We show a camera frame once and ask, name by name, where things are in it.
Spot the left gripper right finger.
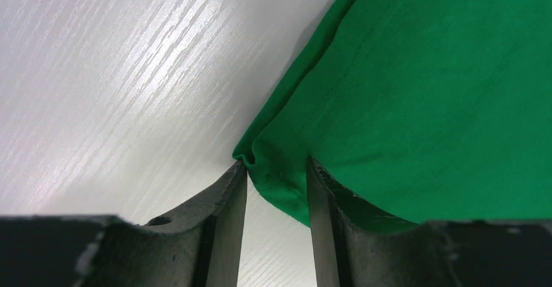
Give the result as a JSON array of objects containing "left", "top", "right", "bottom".
[{"left": 306, "top": 157, "right": 551, "bottom": 286}]

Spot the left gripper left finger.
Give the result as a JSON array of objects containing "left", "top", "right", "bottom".
[{"left": 1, "top": 161, "right": 247, "bottom": 286}]

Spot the green t shirt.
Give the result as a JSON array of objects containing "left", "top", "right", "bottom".
[{"left": 233, "top": 0, "right": 551, "bottom": 224}]

